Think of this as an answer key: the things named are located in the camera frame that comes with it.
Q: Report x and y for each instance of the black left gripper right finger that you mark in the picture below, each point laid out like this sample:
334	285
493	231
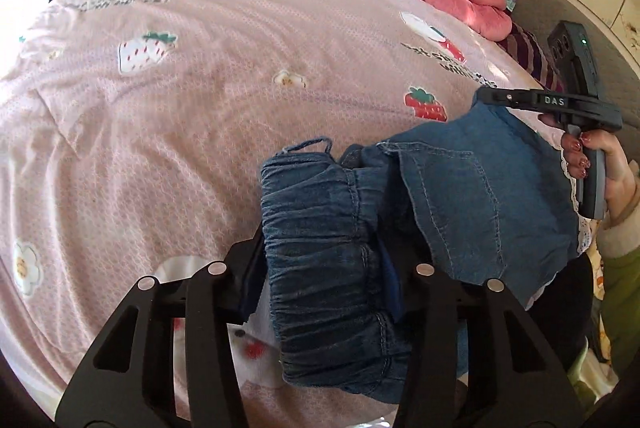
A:
479	359

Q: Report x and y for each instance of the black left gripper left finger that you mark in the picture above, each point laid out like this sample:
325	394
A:
126	378

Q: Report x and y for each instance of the blue denim pants with lace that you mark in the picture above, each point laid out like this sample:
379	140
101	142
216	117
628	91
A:
481	197

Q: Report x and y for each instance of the white and green sleeve forearm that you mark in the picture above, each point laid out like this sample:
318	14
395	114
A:
618	244

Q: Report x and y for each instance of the right hand red nails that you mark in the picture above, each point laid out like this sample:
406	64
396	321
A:
621	191

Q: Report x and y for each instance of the striped purple pillow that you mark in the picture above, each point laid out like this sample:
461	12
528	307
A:
523	47

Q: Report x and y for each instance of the grey padded headboard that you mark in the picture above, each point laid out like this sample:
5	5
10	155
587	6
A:
618	71

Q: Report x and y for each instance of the pink strawberry print bed sheet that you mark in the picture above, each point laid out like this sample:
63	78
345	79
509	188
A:
133	131

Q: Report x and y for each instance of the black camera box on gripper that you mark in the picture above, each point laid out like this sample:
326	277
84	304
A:
573	58

